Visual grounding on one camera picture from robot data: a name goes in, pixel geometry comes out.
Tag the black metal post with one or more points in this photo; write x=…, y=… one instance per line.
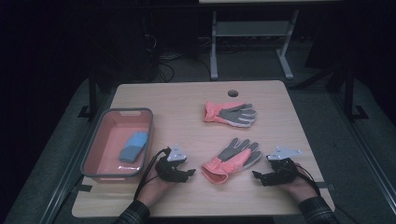
x=349, y=93
x=92, y=93

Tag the person's right hand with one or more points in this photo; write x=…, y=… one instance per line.
x=300, y=188

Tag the dark tape strip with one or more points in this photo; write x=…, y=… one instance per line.
x=327, y=186
x=84, y=188

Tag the grey metal stand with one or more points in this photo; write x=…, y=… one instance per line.
x=213, y=46

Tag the person's left hand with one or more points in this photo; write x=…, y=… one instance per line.
x=154, y=191

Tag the grey metal rail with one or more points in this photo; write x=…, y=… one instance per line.
x=57, y=194
x=372, y=165

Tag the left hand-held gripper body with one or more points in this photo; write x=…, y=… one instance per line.
x=169, y=169

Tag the pink plastic basket grey rim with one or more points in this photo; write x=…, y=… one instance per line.
x=106, y=146

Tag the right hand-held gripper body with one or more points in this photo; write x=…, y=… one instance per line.
x=281, y=171

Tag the pink and grey glove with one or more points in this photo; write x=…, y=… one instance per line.
x=229, y=114
x=232, y=160

